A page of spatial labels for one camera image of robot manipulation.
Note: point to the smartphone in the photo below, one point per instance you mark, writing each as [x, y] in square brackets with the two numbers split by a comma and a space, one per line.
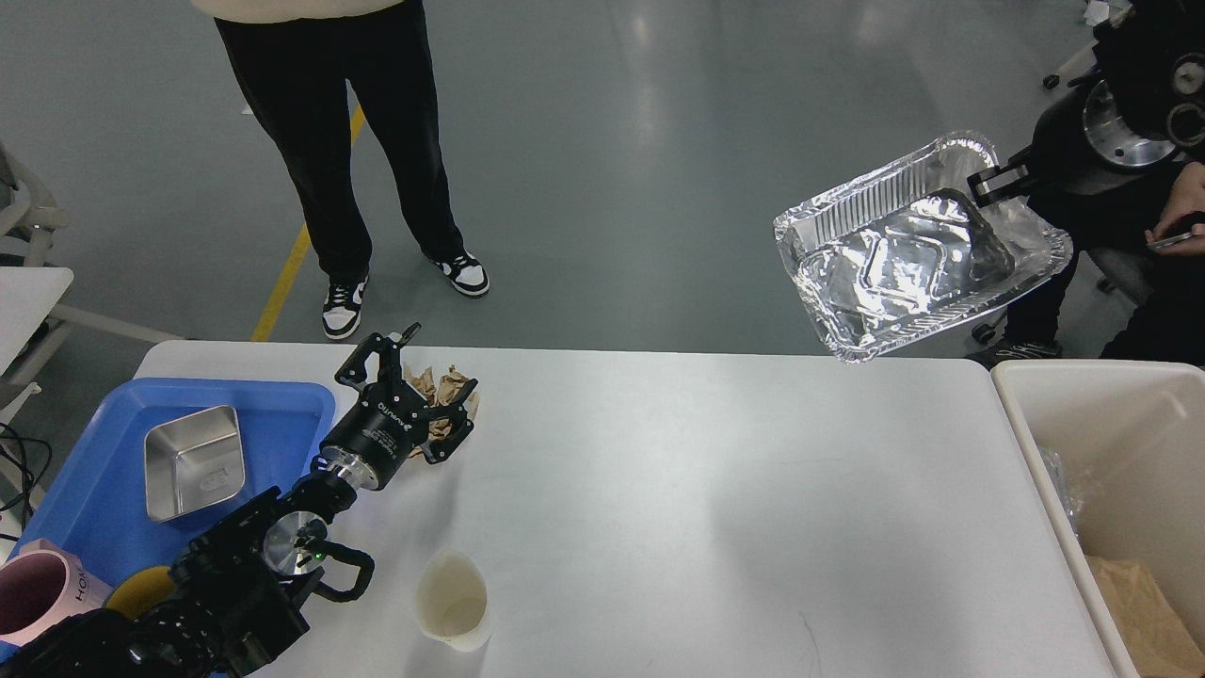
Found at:
[1177, 238]

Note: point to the teal mug yellow inside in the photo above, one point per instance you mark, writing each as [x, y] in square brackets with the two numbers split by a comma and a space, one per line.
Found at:
[141, 592]

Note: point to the square stainless steel tin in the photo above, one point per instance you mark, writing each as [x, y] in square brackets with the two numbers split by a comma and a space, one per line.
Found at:
[193, 464]

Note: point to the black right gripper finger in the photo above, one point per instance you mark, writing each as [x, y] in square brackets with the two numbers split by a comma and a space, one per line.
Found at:
[997, 184]
[962, 227]

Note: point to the grey office chair left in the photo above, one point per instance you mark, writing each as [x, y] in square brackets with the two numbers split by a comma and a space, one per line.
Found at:
[30, 211]

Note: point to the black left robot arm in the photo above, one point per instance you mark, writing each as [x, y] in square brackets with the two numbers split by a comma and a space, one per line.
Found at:
[235, 593]

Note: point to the blue plastic tray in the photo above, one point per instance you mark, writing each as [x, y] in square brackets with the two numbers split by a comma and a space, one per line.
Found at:
[96, 507]

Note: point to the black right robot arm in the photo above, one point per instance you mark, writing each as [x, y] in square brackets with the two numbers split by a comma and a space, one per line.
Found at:
[1135, 116]

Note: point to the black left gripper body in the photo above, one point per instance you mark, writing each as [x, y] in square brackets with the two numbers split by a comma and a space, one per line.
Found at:
[375, 437]

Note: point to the white paper cup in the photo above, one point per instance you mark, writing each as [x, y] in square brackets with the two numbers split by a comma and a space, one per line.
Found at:
[452, 603]

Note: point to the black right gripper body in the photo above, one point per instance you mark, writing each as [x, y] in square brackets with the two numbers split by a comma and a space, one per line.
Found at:
[1083, 146]

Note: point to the pink mug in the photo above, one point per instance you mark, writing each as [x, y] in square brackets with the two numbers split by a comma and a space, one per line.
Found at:
[44, 585]

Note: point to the white office chair right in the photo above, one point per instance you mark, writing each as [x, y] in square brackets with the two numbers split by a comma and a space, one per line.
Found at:
[1095, 13]

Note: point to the aluminium foil tray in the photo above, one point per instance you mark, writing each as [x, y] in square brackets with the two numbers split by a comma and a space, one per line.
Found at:
[873, 277]

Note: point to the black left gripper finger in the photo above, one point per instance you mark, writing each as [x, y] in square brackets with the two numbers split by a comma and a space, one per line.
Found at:
[439, 429]
[375, 370]

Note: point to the white side table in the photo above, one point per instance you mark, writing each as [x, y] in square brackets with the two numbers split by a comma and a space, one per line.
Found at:
[35, 323]

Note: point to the crumpled brown paper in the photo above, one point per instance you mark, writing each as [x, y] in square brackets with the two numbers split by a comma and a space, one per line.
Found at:
[453, 390]

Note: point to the white plastic bin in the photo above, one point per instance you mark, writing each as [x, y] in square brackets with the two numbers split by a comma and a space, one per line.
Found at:
[1116, 449]

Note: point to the seated person in black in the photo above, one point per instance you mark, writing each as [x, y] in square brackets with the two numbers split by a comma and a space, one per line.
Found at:
[1166, 325]

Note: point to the standing person in black trousers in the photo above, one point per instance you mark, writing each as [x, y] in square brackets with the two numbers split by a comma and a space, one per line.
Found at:
[297, 63]

